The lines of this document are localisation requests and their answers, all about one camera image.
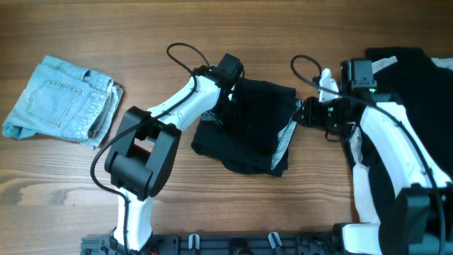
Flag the folded light blue denim shorts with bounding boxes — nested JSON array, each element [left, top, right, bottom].
[[2, 55, 123, 149]]

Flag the right black cable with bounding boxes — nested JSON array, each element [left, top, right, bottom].
[[289, 55, 446, 255]]

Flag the black shorts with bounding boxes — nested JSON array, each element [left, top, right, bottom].
[[191, 79, 302, 177]]

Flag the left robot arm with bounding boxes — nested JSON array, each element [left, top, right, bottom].
[[104, 54, 243, 254]]

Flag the black cable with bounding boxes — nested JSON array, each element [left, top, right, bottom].
[[289, 55, 446, 255], [89, 42, 246, 255]]

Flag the left black cable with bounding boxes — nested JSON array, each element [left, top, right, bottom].
[[89, 42, 246, 255]]

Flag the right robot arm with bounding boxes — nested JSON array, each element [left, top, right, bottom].
[[295, 56, 452, 254]]

